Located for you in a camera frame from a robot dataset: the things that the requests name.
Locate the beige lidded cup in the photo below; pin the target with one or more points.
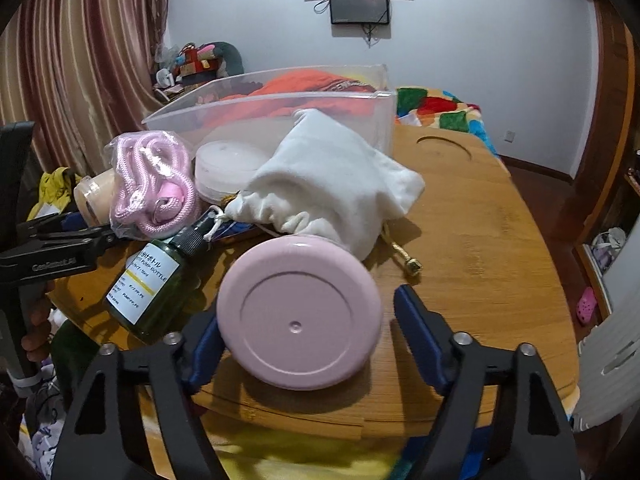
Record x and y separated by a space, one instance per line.
97 197

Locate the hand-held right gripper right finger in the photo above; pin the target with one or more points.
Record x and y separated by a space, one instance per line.
420 340

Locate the person's left hand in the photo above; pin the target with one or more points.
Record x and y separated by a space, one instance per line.
35 332

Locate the wooden desk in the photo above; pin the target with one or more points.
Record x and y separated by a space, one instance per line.
475 220

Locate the yellow printed blanket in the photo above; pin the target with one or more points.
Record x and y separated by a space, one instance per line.
300 455

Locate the colourful patchwork blanket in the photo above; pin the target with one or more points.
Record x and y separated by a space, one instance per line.
440 110

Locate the clear plastic storage box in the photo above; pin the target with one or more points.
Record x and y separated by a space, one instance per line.
370 110

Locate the grey cushion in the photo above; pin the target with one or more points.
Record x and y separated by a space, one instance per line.
231 59

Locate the white ribbed suitcase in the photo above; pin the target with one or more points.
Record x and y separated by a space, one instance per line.
610 370

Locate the white round container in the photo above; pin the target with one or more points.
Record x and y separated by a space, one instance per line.
225 165

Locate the pink shoe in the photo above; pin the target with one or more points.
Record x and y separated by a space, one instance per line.
587 306

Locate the green rectangular block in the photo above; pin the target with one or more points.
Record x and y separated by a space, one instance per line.
150 285

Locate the orange jacket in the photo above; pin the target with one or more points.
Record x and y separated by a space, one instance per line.
300 85

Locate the small wall monitor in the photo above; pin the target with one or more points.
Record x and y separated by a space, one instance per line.
359 5

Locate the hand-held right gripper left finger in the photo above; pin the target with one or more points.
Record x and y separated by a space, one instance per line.
202 355

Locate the striped curtain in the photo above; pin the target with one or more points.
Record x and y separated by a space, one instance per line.
75 60

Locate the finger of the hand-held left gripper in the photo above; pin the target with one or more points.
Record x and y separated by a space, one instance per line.
75 234
55 265

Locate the yellow cloth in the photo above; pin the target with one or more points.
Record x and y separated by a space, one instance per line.
55 187

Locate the wooden door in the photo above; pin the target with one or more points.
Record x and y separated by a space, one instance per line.
605 110

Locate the white small fan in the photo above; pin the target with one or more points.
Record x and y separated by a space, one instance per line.
164 79

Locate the wooden shelf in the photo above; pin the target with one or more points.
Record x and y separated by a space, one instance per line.
607 260

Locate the red patchwork toy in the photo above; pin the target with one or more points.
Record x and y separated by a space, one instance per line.
192 57

